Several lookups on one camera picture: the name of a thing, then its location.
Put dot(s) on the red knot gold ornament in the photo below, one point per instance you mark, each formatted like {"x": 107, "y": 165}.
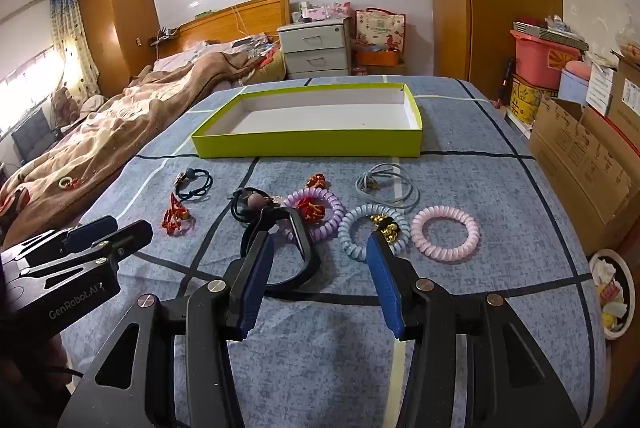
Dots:
{"x": 312, "y": 211}

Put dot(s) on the grey chair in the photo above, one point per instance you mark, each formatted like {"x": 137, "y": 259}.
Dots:
{"x": 32, "y": 135}

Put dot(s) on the patterned curtain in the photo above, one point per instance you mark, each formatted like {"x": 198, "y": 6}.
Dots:
{"x": 70, "y": 42}

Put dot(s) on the bed with brown blanket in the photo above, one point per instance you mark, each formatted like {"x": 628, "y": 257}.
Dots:
{"x": 100, "y": 132}

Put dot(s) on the pink clutter on nightstand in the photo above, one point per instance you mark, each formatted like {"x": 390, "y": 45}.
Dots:
{"x": 325, "y": 11}

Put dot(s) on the pale blue round container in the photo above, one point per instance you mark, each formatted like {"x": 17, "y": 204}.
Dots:
{"x": 574, "y": 82}

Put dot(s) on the tall wooden wardrobe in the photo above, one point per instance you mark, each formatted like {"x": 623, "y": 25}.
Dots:
{"x": 120, "y": 17}

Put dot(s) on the white carton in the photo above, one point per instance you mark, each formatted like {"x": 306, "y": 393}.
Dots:
{"x": 600, "y": 90}

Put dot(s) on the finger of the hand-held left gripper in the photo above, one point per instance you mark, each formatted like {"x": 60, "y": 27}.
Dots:
{"x": 90, "y": 232}
{"x": 131, "y": 239}

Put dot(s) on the white drawer nightstand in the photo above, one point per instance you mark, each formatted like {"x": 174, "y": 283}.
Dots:
{"x": 314, "y": 47}

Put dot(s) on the orange basket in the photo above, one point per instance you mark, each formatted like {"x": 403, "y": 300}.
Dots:
{"x": 377, "y": 56}

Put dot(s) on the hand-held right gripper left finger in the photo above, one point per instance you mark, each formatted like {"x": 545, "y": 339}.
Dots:
{"x": 256, "y": 278}

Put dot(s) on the white bowl with scraps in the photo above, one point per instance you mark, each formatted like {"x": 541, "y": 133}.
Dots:
{"x": 612, "y": 293}

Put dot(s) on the red patterned gift bag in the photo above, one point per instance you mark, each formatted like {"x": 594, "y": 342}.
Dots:
{"x": 380, "y": 30}

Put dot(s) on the brown plush toy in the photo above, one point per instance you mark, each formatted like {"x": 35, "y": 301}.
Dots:
{"x": 65, "y": 105}

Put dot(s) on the large cardboard box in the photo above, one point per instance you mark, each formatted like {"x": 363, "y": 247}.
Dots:
{"x": 575, "y": 162}

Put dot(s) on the blue checked cloth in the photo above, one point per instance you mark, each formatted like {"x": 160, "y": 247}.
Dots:
{"x": 475, "y": 188}

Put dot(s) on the black wristband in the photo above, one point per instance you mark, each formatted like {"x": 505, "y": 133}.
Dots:
{"x": 307, "y": 253}

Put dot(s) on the red black tool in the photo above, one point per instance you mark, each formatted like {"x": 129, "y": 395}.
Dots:
{"x": 505, "y": 82}

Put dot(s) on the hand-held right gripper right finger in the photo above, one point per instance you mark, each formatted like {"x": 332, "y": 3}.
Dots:
{"x": 385, "y": 283}

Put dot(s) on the yellow-green cardboard box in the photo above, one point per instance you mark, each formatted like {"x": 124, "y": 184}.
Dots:
{"x": 320, "y": 112}

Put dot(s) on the pink plastic bucket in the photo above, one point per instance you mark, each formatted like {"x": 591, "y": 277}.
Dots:
{"x": 537, "y": 62}

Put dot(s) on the wooden bed headboard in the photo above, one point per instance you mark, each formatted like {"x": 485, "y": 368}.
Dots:
{"x": 240, "y": 15}

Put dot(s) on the striped tray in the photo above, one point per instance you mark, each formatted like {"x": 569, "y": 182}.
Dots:
{"x": 550, "y": 32}

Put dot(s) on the yellow patterned tin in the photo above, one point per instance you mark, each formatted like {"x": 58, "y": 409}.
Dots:
{"x": 527, "y": 100}

